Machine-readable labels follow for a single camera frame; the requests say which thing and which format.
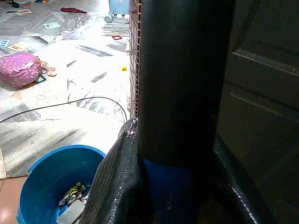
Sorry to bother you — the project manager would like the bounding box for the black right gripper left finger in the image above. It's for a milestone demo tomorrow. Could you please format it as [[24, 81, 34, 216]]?
[[79, 117, 156, 224]]

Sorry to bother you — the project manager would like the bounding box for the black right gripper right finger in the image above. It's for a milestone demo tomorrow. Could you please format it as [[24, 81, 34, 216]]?
[[212, 134, 278, 224]]

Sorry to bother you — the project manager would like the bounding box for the blue handled green broom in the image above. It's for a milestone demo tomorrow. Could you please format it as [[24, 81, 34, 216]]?
[[136, 0, 236, 224]]

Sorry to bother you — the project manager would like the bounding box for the grey patterned floor mat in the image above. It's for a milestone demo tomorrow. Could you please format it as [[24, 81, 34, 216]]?
[[0, 0, 131, 180]]

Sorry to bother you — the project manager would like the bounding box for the black yellow snack wrapper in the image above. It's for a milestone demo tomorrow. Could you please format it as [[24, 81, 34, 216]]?
[[58, 182, 86, 206]]

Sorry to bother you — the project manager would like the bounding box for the grey paper piece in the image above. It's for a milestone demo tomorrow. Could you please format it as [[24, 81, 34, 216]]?
[[57, 202, 85, 224]]

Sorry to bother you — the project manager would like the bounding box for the blue plastic bucket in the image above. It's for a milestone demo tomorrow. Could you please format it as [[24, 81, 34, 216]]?
[[17, 144, 107, 224]]

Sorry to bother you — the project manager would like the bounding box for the dark panelled door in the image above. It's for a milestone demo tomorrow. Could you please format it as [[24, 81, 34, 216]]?
[[216, 0, 299, 224]]

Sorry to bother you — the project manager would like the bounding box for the red tiled pillar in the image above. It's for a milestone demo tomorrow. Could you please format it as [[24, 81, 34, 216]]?
[[128, 0, 142, 117]]

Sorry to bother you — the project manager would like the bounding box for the pink dotted backpack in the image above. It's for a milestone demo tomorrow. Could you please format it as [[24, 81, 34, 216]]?
[[0, 52, 57, 89]]

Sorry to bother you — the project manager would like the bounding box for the cream picture card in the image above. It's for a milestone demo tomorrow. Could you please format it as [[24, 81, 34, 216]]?
[[7, 41, 31, 53]]

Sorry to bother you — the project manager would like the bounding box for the green picture card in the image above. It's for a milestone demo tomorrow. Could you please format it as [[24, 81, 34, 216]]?
[[43, 21, 61, 29]]

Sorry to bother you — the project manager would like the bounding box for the light blue wheeled cart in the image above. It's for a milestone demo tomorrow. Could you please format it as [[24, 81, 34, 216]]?
[[104, 0, 130, 23]]

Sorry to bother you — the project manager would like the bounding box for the dark red cloth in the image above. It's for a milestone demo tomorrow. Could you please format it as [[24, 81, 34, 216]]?
[[60, 7, 87, 14]]

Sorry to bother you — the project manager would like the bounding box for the white picture card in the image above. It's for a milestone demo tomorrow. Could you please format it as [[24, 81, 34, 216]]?
[[6, 8, 33, 16]]

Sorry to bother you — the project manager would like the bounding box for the thin black floor cable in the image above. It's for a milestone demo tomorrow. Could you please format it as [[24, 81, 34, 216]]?
[[0, 96, 128, 124]]

